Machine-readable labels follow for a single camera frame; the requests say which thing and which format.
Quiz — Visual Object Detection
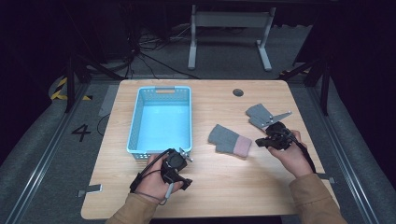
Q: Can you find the grey wrist strap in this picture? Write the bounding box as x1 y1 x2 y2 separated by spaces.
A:
134 182 176 206

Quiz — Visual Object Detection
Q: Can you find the bundle of black floor cables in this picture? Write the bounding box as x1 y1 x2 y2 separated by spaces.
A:
123 26 201 80

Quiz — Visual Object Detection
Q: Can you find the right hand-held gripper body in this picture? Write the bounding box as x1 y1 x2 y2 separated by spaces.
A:
264 110 295 152

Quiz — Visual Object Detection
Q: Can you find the metal floor rail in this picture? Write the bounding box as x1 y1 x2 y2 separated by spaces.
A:
4 83 92 224
305 86 380 224

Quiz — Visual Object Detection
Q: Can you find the yellow black hazard tape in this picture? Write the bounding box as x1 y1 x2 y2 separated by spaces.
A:
49 77 93 102

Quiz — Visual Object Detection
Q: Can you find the thin black floor cable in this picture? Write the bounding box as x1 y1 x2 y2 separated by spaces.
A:
95 113 112 137

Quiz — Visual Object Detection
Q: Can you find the grey metal desk frame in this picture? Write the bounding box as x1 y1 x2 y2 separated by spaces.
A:
187 4 277 72

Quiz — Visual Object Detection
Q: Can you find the light blue plastic basket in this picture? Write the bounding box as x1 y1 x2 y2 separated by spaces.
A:
125 85 193 161

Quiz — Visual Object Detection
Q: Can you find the grey knit glove pink cuff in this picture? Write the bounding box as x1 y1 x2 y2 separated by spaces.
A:
207 123 253 159

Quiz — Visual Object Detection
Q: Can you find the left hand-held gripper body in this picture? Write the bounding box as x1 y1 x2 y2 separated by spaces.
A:
160 147 194 184

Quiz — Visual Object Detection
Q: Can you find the person's right hand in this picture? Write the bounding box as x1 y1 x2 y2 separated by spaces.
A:
267 130 314 179

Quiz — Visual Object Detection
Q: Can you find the black metal stand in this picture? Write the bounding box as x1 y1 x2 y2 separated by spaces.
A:
63 53 126 114
279 55 332 117

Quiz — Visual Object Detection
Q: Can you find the grey floor tape patch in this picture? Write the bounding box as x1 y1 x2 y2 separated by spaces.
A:
98 84 120 118

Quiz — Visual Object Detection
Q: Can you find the metal table bracket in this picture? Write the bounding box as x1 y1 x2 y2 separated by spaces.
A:
76 183 104 199
317 173 337 185

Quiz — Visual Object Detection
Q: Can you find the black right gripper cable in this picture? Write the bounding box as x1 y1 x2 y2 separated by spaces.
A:
290 133 318 175

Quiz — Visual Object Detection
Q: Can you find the person's left hand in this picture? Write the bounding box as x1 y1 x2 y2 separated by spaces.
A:
135 153 185 205

